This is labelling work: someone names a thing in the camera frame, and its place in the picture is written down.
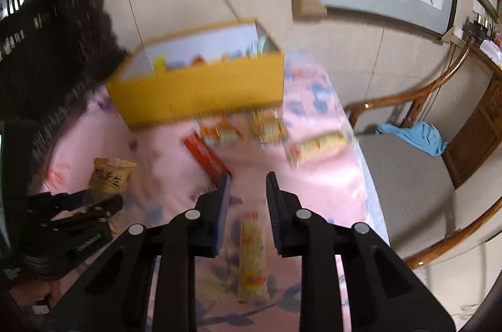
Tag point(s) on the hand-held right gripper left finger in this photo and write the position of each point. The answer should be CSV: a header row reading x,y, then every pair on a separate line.
x,y
221,214

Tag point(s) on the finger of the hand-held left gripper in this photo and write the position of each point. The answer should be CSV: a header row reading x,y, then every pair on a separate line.
x,y
59,201
102,208

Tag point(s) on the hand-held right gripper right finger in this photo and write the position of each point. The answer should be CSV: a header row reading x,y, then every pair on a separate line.
x,y
274,214

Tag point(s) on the beige snack packet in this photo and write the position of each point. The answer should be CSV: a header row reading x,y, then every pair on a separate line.
x,y
110,177

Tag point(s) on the long yellow wafer packet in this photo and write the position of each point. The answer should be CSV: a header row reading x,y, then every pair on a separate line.
x,y
253,257

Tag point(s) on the yellow cardboard box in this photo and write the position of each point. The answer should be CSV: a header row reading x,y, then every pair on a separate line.
x,y
196,92

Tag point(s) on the pile of snack packets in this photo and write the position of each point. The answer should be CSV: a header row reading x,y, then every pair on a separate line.
x,y
196,61

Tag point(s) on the person's left forearm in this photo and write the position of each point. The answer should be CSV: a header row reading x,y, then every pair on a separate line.
x,y
27,292

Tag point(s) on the red snack packet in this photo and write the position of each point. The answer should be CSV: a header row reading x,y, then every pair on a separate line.
x,y
204,153

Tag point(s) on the pink printed tablecloth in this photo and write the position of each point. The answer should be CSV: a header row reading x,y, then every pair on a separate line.
x,y
157,151

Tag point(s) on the long cream biscuit packet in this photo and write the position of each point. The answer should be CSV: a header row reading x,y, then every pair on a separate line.
x,y
317,147

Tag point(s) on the orange snack packet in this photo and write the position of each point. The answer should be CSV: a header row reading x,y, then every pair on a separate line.
x,y
221,134

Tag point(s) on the clear golden snack packet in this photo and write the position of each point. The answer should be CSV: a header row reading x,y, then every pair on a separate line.
x,y
268,128

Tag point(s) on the wooden armchair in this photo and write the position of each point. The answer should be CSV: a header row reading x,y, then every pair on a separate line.
x,y
400,179

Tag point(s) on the dark carved wooden furniture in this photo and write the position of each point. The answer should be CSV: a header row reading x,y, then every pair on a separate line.
x,y
47,61

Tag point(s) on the blue cloth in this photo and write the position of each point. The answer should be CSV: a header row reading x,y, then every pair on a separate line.
x,y
415,138

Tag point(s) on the cardboard corner protector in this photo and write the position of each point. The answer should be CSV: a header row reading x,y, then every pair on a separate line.
x,y
308,4

